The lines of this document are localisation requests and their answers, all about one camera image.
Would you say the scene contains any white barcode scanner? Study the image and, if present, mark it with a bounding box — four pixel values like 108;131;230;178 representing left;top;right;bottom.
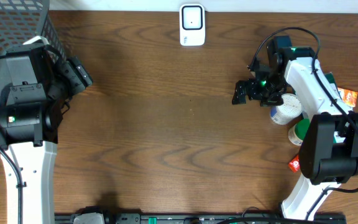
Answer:
179;4;206;47

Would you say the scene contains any orange small packet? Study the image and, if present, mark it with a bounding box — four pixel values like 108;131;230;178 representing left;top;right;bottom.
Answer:
337;87;358;108

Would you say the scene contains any grey mesh basket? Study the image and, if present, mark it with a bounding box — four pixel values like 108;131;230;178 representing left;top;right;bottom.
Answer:
0;0;67;94

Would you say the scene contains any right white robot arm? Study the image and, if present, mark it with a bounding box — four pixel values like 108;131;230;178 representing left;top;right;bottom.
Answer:
232;44;358;221

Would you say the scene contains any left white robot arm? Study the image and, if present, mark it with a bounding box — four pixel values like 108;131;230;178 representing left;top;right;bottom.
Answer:
0;43;93;223

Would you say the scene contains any blue white round tub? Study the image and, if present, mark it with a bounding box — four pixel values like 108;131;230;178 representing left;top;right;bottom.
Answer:
270;93;302;125

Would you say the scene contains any green lid beige jar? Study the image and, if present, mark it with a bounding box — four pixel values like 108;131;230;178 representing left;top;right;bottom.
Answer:
288;119;310;146

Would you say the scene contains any red stick packet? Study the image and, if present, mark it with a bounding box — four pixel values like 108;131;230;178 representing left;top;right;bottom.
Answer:
288;155;300;172

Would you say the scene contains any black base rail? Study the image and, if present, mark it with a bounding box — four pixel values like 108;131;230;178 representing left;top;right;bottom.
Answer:
55;212;347;224

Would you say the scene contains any green 3M wipes pack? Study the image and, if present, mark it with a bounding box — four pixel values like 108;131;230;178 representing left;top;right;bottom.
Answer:
292;72;347;147

